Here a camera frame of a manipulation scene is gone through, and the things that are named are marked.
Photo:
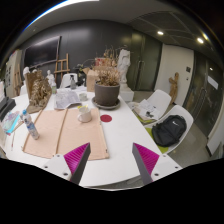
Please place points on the light wooden drawing board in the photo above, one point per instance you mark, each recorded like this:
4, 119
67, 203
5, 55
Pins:
50, 133

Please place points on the black flat box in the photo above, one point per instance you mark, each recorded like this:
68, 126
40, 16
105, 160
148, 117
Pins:
6, 108

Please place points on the open printed newspaper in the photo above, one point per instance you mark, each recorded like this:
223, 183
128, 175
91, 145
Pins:
66, 98

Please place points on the red box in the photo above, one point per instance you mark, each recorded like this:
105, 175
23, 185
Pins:
101, 61

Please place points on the open cardboard box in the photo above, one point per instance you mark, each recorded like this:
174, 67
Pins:
90, 80

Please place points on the white shell chair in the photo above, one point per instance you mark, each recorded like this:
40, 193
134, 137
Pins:
161, 98
182, 112
66, 80

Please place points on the wooden easel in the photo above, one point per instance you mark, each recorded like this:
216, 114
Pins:
62, 66

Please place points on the round ceiling spotlight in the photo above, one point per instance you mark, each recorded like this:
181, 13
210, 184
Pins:
160, 33
200, 40

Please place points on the green-labelled spray bottle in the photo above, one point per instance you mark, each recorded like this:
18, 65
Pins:
53, 88

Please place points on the flat round red coaster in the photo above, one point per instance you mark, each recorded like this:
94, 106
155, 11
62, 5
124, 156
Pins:
106, 118

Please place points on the black backpack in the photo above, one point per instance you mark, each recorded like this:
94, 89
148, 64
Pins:
170, 130

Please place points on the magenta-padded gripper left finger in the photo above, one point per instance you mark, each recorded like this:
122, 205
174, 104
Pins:
76, 158

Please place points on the white pedestal box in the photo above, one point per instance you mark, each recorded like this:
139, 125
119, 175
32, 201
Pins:
127, 95

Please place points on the tall white plaster statue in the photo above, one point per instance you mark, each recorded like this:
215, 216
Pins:
124, 66

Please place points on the wooden figure sculpture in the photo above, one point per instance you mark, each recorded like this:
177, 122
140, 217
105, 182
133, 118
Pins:
174, 86

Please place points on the grey plant saucer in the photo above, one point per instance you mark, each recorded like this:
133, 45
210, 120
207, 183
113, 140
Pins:
106, 107

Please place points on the dried plant in grey pot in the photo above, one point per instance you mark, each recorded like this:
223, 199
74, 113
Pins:
106, 95

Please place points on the colourful painted sheet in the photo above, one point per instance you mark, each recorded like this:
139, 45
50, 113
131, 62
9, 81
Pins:
10, 121

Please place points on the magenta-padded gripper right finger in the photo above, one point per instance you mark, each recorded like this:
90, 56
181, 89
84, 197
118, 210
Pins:
146, 159

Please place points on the dark wall screen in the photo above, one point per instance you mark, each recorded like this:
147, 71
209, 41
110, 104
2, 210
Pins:
41, 51

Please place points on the blue-capped plastic drink bottle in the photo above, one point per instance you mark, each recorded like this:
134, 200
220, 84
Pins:
30, 126

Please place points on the loose papers stack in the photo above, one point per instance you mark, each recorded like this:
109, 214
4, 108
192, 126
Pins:
146, 110

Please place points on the white ceramic mug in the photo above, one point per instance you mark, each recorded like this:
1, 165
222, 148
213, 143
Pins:
85, 115

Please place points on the small round white dish stack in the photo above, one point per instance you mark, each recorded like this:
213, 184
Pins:
83, 96

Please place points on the pale storage cabinet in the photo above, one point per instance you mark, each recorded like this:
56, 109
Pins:
13, 65

